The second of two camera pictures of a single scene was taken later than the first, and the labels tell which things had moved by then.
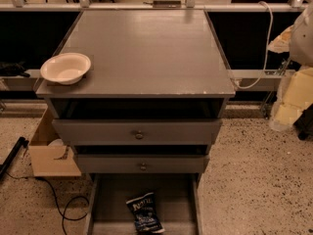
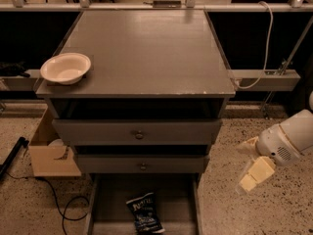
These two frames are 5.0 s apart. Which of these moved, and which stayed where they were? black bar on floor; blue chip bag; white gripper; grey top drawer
Moved: white gripper
Stayed: black bar on floor; grey top drawer; blue chip bag
